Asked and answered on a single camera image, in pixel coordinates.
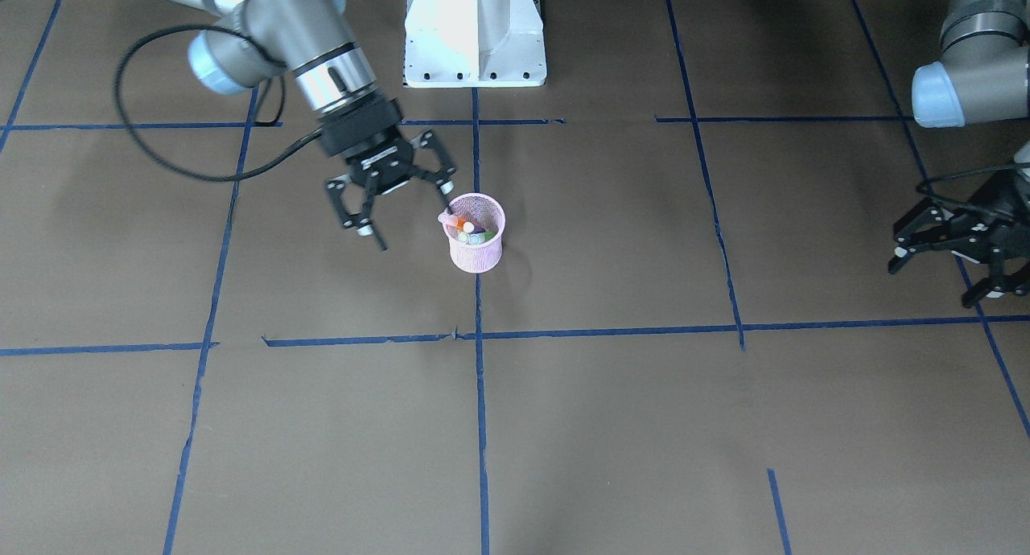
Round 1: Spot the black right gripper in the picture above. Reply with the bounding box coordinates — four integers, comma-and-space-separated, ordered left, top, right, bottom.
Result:
319, 97, 457, 251

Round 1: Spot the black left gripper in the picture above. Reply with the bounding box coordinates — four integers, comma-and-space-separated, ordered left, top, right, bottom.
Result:
888, 169, 1029, 309

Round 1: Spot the green highlighter pen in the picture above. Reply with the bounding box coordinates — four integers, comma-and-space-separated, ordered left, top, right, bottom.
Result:
468, 230, 496, 246

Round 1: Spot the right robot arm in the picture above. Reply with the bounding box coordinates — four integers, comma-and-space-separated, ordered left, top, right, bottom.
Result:
113, 0, 456, 248

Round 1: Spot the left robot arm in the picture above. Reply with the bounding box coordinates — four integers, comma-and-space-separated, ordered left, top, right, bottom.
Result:
888, 0, 1029, 309

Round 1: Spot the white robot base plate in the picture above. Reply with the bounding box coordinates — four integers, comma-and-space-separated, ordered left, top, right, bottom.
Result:
402, 0, 548, 88

